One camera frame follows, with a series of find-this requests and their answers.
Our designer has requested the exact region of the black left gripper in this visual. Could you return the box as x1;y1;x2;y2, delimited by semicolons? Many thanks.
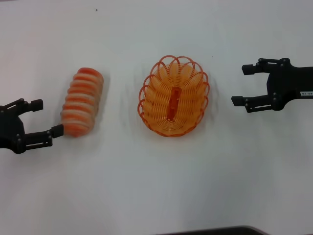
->
0;98;65;155

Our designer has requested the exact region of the orange striped bread loaf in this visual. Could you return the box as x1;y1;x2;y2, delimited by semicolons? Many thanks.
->
60;66;105;139

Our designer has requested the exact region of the dark robot torso edge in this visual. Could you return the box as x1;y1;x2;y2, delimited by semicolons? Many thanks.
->
168;225;268;235

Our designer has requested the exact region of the orange woven plastic basket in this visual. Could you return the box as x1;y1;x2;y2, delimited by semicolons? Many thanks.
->
138;55;210;138

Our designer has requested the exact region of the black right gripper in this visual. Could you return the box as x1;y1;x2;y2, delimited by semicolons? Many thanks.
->
231;57;313;114

